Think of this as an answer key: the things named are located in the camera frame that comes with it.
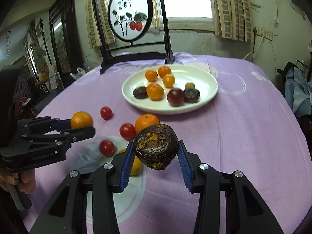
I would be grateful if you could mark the large orange mandarin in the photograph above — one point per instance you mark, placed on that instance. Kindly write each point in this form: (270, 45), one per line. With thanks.
(146, 121)

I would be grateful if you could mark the clear plastic bag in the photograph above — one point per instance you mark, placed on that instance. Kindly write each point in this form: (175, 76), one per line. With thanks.
(78, 73)

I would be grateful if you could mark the blue clothes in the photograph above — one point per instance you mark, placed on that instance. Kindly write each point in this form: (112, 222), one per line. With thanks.
(298, 92)

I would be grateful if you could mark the dark wooden framed mirror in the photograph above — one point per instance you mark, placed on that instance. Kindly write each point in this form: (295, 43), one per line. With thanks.
(63, 41)

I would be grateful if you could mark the greenish yellow tangerine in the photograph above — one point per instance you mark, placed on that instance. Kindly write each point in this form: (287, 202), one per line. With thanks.
(137, 167)

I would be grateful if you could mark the wrinkled dark water chestnut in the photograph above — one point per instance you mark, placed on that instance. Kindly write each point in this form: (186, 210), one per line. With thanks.
(156, 146)

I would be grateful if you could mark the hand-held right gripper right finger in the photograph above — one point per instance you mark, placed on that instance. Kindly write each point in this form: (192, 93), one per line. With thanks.
(185, 167)

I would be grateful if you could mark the dark cloth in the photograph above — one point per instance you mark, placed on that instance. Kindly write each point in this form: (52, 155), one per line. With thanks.
(284, 69)

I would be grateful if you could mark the dark purple tomato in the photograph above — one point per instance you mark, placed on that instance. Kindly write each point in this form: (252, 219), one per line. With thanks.
(175, 97)

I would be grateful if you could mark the white power strip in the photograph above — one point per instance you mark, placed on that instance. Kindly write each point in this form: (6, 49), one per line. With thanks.
(264, 33)

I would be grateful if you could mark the purple tablecloth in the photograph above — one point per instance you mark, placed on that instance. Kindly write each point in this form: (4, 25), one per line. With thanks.
(243, 131)

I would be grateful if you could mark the window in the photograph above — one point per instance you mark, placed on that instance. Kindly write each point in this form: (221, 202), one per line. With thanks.
(187, 0)

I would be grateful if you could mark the round painted table screen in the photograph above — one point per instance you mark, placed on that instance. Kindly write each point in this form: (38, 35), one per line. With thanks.
(130, 14)

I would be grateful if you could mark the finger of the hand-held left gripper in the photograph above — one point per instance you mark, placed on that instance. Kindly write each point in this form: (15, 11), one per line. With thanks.
(82, 132)
(62, 124)

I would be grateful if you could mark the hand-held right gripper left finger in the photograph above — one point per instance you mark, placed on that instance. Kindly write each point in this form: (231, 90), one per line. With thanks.
(127, 168)

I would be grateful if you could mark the small orange tangerine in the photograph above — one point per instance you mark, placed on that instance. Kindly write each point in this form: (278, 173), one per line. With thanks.
(164, 71)
(168, 80)
(151, 75)

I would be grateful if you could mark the person's left hand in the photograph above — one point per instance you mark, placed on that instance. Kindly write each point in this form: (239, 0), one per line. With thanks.
(28, 182)

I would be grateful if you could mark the white plate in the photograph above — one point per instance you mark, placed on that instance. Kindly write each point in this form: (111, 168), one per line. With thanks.
(207, 82)

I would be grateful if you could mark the checked curtain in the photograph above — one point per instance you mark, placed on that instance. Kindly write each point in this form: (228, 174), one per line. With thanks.
(97, 19)
(231, 9)

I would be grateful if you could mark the standing fan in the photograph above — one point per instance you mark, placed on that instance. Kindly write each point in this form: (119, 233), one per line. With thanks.
(40, 53)

